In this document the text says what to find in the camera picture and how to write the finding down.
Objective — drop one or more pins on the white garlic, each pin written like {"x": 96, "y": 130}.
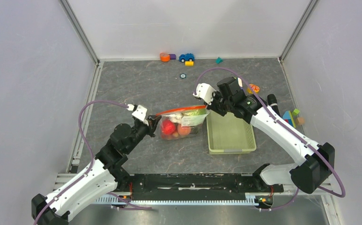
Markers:
{"x": 175, "y": 118}

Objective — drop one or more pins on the yellow small block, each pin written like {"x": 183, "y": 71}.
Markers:
{"x": 189, "y": 63}

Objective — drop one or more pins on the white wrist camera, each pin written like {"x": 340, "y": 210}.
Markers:
{"x": 204, "y": 92}
{"x": 139, "y": 112}

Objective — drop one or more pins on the green perforated plastic basket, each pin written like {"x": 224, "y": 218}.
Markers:
{"x": 229, "y": 135}

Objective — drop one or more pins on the colourful block stack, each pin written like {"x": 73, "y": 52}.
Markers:
{"x": 293, "y": 118}

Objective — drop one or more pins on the red textured ball fruit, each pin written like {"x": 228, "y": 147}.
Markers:
{"x": 168, "y": 127}

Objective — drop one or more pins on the orange peach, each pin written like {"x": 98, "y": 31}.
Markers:
{"x": 184, "y": 130}

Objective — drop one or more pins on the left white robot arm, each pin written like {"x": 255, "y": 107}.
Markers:
{"x": 103, "y": 175}

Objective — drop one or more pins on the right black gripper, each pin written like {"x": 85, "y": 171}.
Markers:
{"x": 216, "y": 95}

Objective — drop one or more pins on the teal triangle block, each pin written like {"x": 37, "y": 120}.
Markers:
{"x": 219, "y": 60}

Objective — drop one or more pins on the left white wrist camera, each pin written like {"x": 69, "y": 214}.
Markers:
{"x": 139, "y": 112}

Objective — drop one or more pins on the purple small block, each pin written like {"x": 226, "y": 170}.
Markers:
{"x": 172, "y": 56}

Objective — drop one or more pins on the black microphone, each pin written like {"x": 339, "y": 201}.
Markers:
{"x": 273, "y": 103}

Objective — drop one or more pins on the clear zip top bag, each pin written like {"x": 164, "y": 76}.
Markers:
{"x": 195, "y": 122}

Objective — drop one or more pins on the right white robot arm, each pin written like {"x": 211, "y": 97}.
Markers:
{"x": 312, "y": 161}

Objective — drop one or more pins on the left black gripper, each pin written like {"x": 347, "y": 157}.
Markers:
{"x": 152, "y": 121}

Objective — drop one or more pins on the green cabbage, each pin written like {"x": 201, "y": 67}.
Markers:
{"x": 196, "y": 112}

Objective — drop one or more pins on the yellow red round toy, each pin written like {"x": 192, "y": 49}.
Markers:
{"x": 253, "y": 89}

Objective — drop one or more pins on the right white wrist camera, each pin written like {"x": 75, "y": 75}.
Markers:
{"x": 204, "y": 92}

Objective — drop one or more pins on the blue toy car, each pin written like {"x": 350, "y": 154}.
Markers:
{"x": 186, "y": 57}

